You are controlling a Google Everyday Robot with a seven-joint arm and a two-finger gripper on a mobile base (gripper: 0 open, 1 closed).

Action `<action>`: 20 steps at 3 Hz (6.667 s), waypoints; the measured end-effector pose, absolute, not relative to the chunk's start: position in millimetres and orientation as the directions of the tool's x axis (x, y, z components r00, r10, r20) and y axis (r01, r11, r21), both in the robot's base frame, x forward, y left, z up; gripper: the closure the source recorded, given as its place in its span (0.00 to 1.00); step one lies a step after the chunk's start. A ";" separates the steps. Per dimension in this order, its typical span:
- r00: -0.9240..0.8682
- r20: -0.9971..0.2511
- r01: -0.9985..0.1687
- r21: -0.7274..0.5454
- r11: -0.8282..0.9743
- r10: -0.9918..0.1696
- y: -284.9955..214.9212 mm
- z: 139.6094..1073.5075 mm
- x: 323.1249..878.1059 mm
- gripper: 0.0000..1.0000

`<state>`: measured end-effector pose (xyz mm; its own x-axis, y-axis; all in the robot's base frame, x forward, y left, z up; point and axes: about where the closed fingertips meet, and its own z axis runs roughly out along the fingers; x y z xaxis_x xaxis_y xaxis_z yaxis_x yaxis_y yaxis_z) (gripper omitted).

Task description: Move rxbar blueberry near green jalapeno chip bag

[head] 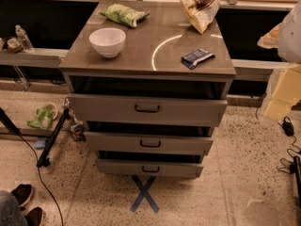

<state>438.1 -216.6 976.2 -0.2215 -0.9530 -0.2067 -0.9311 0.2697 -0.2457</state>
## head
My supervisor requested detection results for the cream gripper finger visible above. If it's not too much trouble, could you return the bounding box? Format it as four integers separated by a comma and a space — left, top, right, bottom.
263, 64, 301, 121
257, 24, 280, 49

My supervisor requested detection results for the blue rxbar blueberry wrapper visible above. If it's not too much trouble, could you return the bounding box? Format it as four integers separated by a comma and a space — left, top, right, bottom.
181, 49, 214, 70

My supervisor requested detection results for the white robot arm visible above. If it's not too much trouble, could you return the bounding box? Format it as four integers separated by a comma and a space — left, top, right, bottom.
257, 1, 301, 121

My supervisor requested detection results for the brown white chip bag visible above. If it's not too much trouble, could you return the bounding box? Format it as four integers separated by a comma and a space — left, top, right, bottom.
180, 0, 220, 34

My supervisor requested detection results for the green jalapeno chip bag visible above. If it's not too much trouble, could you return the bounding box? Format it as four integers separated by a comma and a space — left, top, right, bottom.
100, 4, 151, 28

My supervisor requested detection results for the black power adapter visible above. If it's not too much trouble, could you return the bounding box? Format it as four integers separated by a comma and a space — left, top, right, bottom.
282, 117, 294, 137

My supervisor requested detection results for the grey drawer cabinet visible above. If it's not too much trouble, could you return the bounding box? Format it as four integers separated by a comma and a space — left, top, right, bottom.
59, 1, 235, 164

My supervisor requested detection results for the white ceramic bowl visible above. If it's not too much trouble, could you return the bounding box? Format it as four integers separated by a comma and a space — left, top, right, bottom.
89, 27, 126, 57

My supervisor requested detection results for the blue tape cross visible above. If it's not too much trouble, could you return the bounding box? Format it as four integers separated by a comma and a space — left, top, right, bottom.
130, 175, 159, 214

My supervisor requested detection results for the middle grey drawer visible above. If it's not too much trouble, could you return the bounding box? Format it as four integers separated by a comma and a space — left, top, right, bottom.
86, 132, 213, 155

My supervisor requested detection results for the top grey drawer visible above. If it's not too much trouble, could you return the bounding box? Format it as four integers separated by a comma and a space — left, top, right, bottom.
69, 93, 228, 127

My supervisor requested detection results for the small can on floor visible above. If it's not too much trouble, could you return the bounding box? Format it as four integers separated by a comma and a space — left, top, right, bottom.
71, 122, 85, 134

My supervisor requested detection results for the green white cloth bundle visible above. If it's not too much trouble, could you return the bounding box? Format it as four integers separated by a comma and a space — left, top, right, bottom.
27, 102, 58, 130

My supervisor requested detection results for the clear plastic water bottle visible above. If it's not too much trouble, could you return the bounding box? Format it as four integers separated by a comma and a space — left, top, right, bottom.
15, 24, 34, 52

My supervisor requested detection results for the black tripod leg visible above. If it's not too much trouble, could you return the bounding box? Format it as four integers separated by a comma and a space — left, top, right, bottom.
37, 108, 70, 168

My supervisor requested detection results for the small cup on tray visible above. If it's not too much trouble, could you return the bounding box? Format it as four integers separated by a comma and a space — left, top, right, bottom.
8, 38, 20, 49

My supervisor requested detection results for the lower dark shoe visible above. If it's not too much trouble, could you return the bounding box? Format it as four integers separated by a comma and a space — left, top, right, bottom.
25, 207, 44, 226

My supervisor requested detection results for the dark shoe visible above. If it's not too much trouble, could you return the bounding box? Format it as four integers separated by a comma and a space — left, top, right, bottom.
25, 207, 44, 226
11, 184, 34, 207

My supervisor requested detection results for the upper dark shoe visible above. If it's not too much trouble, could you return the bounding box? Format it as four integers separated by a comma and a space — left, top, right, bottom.
11, 184, 34, 207

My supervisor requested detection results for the black floor cable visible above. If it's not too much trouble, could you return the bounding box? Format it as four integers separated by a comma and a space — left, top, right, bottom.
0, 107, 65, 226

